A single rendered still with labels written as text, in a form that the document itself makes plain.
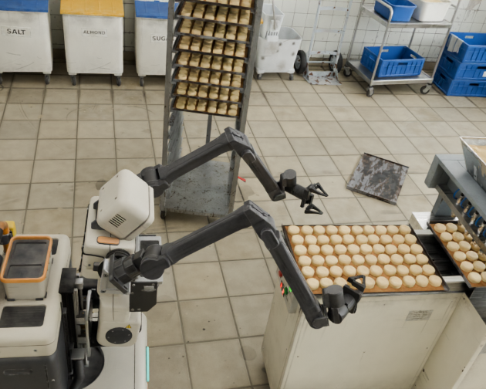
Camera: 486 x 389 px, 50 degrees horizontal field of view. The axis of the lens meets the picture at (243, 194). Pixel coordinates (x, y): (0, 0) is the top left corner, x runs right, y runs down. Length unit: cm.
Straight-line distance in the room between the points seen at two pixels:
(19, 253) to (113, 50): 333
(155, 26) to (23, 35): 115
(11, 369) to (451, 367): 177
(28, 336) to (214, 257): 168
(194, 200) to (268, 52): 248
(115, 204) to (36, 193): 219
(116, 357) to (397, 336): 125
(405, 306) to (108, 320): 119
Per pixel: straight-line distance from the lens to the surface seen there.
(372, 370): 262
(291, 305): 218
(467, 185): 240
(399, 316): 235
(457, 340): 248
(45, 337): 198
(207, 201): 359
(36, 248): 213
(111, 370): 251
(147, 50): 520
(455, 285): 235
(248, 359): 292
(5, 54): 527
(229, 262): 338
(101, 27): 510
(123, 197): 177
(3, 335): 200
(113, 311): 210
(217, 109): 318
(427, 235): 252
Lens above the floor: 234
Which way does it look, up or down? 36 degrees down
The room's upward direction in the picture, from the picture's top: 9 degrees clockwise
